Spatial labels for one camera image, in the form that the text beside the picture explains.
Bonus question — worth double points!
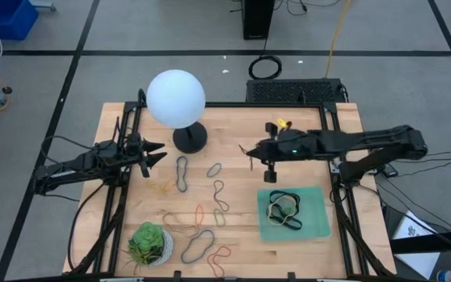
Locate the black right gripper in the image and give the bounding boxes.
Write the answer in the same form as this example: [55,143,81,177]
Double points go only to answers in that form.
[246,122,321,184]

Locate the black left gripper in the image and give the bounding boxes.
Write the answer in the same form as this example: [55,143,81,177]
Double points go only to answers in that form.
[120,132,169,179]

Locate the brown rubber band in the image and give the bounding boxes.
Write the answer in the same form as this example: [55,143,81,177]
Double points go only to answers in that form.
[239,143,254,172]

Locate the long blue rubber band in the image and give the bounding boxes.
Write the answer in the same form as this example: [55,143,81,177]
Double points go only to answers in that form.
[175,155,189,193]

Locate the yellow rubber band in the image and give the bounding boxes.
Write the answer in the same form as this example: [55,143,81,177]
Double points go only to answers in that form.
[146,178,177,196]

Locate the rubber bands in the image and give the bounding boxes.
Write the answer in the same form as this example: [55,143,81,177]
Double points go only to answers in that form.
[266,190,301,220]

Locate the small blue rubber band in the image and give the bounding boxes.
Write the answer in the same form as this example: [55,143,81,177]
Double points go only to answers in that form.
[206,162,223,179]

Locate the tan rubber band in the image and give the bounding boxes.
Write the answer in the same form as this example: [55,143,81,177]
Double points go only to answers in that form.
[161,211,200,238]
[268,195,295,227]

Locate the dark purple rubber band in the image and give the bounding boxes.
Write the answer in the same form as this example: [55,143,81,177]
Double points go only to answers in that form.
[212,179,230,213]

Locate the orange rubber band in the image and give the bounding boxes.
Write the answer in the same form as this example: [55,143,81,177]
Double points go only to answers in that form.
[193,203,205,228]

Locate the green rubber band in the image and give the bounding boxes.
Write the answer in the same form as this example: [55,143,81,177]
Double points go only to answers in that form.
[213,208,227,228]

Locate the black rubber band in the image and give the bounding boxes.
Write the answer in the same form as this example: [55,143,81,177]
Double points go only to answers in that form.
[267,203,304,232]

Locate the large blue rubber band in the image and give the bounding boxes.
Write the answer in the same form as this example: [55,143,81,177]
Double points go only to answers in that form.
[180,229,215,265]

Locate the red rubber band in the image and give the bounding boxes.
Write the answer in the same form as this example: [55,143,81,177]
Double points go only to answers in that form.
[206,245,233,278]

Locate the teal translucent plastic bin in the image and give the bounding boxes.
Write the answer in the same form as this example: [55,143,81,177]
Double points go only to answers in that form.
[256,186,332,242]

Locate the blue plastic floor bin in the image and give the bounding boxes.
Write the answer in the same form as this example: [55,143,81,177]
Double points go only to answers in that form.
[0,0,40,42]

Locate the white globe lamp black base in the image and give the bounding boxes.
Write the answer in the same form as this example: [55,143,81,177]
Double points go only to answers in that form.
[146,69,209,154]

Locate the black perforated computer case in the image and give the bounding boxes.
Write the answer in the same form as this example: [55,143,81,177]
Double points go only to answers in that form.
[245,78,347,104]

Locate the green succulent in white pot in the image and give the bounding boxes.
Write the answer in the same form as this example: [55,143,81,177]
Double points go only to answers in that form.
[121,221,175,275]

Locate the black power adapter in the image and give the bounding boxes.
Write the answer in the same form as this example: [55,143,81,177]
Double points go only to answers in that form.
[381,161,399,179]

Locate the black computer tower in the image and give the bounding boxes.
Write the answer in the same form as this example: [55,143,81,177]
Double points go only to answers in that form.
[240,0,276,41]

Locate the black metal beam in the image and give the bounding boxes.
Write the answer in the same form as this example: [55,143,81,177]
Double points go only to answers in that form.
[389,229,451,255]

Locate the white paper sheet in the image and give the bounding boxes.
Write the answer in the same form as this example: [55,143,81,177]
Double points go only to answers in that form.
[391,210,442,280]

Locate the coiled black cable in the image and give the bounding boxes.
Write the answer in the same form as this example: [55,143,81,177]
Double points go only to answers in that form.
[247,55,283,81]

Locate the black left base cable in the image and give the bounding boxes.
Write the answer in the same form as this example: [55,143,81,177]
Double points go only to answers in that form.
[67,182,107,272]

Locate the yellow power cord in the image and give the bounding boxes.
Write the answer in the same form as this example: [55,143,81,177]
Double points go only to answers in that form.
[324,0,352,78]

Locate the black cable bundle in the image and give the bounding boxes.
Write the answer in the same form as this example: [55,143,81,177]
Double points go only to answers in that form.
[274,0,344,16]

